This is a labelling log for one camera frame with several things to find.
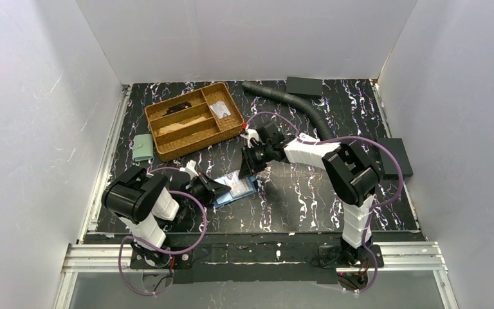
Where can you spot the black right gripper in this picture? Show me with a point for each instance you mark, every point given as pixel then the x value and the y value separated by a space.
pixel 253 159

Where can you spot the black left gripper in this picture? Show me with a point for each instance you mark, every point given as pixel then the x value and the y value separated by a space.
pixel 206 190

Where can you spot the silver VIP credit card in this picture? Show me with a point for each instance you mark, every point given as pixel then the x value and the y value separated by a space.
pixel 239 188

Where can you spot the light blue card holder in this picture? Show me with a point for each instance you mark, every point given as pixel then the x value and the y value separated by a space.
pixel 225 199

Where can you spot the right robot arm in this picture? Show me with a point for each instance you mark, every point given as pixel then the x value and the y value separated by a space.
pixel 352 173

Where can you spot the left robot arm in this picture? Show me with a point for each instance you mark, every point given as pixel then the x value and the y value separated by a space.
pixel 138 198

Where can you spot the white card in tray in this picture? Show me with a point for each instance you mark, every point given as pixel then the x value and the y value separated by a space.
pixel 220 109

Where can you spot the woven wicker organizer tray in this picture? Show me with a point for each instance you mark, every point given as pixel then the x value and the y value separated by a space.
pixel 189 139

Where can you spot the wooden utensil in tray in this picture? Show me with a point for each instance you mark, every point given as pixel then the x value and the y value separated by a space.
pixel 174 127

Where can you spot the green small wallet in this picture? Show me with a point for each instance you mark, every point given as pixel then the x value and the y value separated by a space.
pixel 143 147

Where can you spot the black item in tray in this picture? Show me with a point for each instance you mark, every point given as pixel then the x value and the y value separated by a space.
pixel 177 108

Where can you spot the black flat box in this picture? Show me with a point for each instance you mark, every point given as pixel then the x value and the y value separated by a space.
pixel 304 87

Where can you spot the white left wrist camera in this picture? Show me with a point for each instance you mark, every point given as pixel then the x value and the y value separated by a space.
pixel 190 169

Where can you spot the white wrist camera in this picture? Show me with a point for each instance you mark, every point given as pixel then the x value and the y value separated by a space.
pixel 190 169
pixel 250 135

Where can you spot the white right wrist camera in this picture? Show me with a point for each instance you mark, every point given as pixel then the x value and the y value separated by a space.
pixel 250 135

